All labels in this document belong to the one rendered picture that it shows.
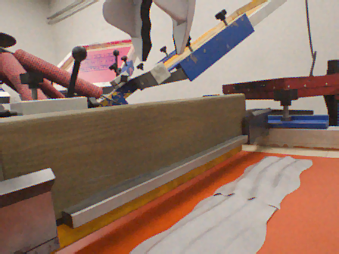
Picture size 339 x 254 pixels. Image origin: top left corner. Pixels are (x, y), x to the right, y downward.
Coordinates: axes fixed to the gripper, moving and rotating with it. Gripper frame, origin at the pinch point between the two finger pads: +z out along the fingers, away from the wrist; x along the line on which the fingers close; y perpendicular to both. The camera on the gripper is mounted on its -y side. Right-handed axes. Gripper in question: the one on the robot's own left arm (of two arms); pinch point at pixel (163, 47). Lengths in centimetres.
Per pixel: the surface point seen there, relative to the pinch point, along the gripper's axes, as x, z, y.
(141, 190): 3.3, 12.8, 8.7
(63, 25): -369, -120, -206
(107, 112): 1.8, 6.2, 10.0
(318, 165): 13.4, 16.5, -15.0
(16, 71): -57, -5, -6
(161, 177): 3.3, 12.5, 6.1
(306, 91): -1, 9, -97
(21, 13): -411, -142, -158
